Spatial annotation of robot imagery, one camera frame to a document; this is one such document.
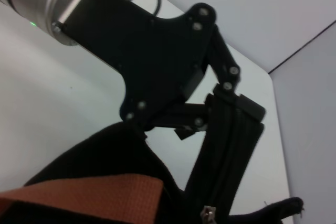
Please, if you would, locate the black bag with orange handles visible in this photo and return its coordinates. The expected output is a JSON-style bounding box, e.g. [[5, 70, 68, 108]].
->
[[0, 92, 305, 224]]

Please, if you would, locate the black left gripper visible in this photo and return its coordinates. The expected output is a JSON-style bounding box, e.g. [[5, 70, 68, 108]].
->
[[65, 0, 266, 141]]

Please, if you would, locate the silver zipper pull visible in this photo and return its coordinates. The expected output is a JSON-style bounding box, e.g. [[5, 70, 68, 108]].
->
[[201, 205, 217, 224]]

